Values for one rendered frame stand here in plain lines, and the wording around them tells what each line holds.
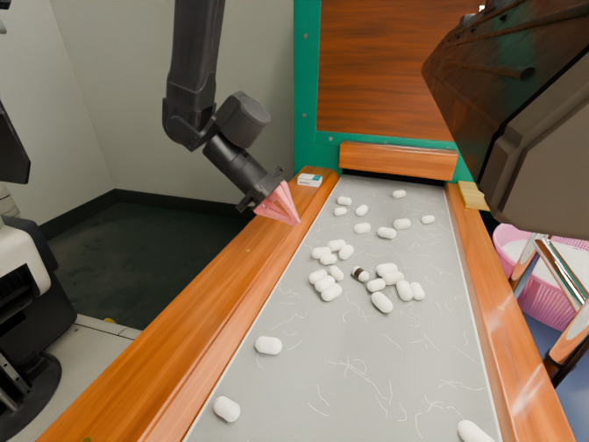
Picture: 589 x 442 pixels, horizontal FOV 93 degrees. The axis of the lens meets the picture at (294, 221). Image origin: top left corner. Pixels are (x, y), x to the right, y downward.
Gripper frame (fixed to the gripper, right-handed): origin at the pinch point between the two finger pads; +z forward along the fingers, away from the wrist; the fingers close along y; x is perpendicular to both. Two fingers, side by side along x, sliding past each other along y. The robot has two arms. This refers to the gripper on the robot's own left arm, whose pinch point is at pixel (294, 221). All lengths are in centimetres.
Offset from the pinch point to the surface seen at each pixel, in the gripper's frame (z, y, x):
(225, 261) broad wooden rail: -3.8, -9.3, 9.8
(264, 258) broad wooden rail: 0.6, -6.1, 6.0
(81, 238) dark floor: -77, 59, 178
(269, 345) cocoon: 6.8, -21.2, 1.3
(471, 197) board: 28.3, 30.8, -19.7
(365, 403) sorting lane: 17.2, -23.1, -5.5
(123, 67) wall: -131, 115, 91
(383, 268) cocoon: 16.0, -1.3, -6.9
